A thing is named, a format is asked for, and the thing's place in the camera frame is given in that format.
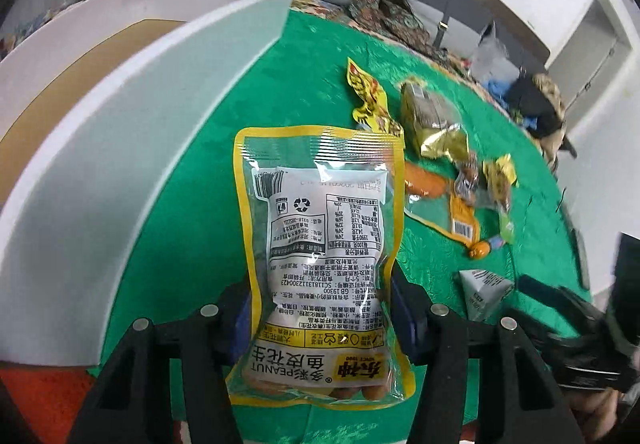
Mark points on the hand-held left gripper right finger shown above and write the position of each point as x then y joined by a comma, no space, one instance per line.
403,311

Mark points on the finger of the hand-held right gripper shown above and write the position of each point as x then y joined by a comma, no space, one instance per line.
560,296

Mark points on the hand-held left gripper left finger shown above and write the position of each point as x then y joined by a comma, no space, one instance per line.
240,324

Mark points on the yellow-edged clear peanut packet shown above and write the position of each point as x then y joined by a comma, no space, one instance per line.
320,234

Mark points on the gold foil snack packet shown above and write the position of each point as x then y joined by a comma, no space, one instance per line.
425,119

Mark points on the white cardboard box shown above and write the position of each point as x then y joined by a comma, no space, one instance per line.
125,124

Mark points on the person's right hand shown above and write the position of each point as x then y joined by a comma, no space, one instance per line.
595,411

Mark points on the grey triangular snack packet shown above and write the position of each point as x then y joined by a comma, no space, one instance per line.
482,291

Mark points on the small green snack packet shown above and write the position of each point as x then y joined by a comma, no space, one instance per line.
507,226

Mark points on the small orange sausage stick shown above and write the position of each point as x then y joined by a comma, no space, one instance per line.
480,250

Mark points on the clear packet with orange label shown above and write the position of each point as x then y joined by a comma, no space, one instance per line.
462,220

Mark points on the orange sausage snack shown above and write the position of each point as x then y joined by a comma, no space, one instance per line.
425,181

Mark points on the small yellow snack packet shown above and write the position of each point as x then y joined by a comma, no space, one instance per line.
500,174

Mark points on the small clear brown snack packet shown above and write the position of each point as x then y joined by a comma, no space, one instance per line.
467,179

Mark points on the pile of dark clothes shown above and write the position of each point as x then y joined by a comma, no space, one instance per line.
537,102

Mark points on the crumpled yellow red snack packet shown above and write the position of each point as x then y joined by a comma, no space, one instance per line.
367,94

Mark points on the clear plastic bag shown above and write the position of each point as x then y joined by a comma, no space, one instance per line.
492,55

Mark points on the green tablecloth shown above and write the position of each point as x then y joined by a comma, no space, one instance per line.
310,74

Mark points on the dark patterned cushion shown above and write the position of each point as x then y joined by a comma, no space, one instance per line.
390,12

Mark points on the white door frame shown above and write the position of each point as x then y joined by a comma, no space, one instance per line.
590,42

